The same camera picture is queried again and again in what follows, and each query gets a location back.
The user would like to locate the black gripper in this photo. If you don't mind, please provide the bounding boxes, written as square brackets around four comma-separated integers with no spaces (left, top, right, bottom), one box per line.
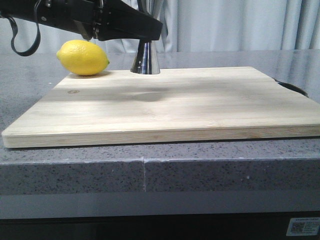
[36,0,163,41]

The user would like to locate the steel double jigger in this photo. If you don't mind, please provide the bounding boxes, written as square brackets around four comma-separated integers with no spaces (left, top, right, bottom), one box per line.
[130,0,163,75]

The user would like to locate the yellow lemon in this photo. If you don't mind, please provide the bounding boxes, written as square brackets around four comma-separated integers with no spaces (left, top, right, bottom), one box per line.
[56,40,110,76]

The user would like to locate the wooden cutting board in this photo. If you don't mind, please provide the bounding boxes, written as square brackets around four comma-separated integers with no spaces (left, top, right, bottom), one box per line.
[2,66,320,148]

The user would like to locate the QR code label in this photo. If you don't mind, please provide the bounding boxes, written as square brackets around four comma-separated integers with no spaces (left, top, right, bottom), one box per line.
[286,217,320,237]

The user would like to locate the black strap cable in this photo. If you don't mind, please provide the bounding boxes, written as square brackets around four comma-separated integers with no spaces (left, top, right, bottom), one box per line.
[0,0,42,57]

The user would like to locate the black cutting board handle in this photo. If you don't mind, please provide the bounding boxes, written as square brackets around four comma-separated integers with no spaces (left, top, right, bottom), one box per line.
[274,78,309,98]

